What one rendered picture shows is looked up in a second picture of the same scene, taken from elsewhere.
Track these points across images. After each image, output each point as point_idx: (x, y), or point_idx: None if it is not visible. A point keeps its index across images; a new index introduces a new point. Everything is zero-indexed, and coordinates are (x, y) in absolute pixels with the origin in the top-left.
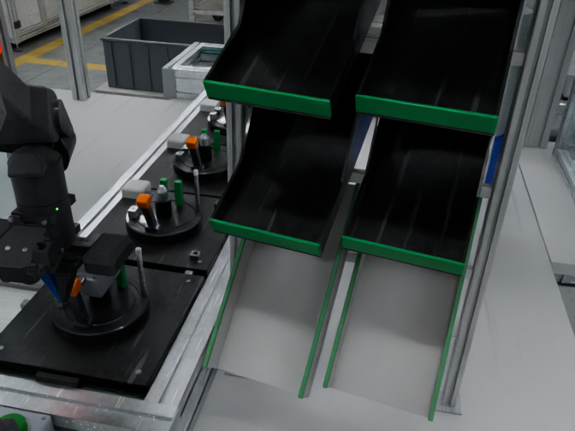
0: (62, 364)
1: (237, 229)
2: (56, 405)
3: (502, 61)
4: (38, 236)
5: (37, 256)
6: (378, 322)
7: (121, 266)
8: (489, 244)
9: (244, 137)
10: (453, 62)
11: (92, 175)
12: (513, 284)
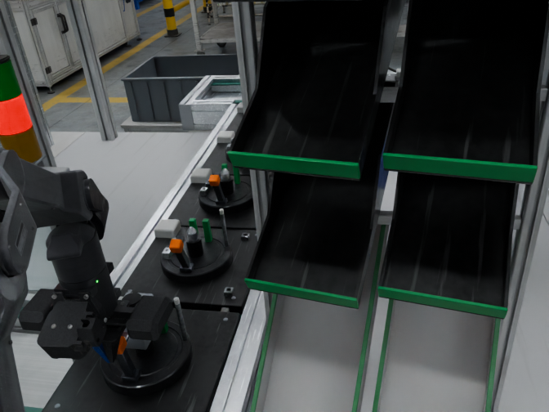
0: None
1: (273, 287)
2: None
3: (528, 100)
4: (82, 311)
5: (82, 333)
6: (417, 357)
7: None
8: (520, 271)
9: (270, 191)
10: (476, 107)
11: (126, 212)
12: (533, 286)
